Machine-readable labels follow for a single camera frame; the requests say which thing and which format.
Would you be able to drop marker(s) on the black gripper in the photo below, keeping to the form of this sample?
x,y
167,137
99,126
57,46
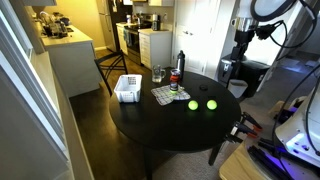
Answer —
x,y
245,37

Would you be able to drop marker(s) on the green tennis ball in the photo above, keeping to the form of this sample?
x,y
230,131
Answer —
x,y
193,105
211,104

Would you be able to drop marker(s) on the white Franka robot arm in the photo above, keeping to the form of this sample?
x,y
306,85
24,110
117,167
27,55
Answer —
x,y
300,133

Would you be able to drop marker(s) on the black lidded trash can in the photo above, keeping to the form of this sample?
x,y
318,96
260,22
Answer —
x,y
226,76

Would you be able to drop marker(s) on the wide black bin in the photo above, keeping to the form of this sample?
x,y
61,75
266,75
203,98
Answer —
x,y
256,77

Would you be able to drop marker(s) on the small white waste bin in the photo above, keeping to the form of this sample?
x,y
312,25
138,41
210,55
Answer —
x,y
237,88

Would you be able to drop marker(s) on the black round lid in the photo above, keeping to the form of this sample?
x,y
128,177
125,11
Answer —
x,y
203,87

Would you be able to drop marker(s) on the dark metal water bottle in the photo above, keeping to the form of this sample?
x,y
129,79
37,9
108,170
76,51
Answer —
x,y
180,63

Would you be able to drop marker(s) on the black orange spring clamp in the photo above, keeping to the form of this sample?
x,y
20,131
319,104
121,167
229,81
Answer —
x,y
243,128
250,119

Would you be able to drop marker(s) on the soda can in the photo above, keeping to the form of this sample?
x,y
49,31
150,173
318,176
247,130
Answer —
x,y
174,81

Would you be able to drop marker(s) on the clear glass mug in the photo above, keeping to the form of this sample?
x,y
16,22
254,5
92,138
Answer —
x,y
156,75

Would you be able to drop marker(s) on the checkered dish cloth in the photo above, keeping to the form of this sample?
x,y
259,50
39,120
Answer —
x,y
163,95

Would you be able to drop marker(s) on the black coffee maker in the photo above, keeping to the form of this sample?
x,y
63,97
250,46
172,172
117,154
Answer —
x,y
156,22

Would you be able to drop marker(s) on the round black table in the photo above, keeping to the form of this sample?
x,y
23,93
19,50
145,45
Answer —
x,y
166,128

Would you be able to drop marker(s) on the black kitchen stove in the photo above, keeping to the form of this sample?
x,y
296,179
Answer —
x,y
133,43

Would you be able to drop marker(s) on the wooden robot platform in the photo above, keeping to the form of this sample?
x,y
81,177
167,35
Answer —
x,y
236,166

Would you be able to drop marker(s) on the white plastic basket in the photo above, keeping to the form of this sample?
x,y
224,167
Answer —
x,y
128,88

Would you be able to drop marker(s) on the white narrow base cabinet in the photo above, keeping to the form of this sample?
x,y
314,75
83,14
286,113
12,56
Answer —
x,y
120,38

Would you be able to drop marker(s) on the black metal chair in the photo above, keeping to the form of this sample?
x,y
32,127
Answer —
x,y
110,57

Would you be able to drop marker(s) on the light refrigerator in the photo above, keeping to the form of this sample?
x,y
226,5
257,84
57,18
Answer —
x,y
105,26

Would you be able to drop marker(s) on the white kitchen counter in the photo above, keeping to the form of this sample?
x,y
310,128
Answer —
x,y
73,63

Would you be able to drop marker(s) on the dark countertop dishes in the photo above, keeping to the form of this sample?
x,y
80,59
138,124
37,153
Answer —
x,y
61,19

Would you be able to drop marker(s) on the dark countertop appliance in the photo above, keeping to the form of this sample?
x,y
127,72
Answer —
x,y
56,29

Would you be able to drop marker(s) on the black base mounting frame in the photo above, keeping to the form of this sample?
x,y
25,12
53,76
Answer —
x,y
266,160

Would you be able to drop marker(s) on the white window frame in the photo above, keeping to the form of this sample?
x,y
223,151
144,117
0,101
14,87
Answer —
x,y
20,66

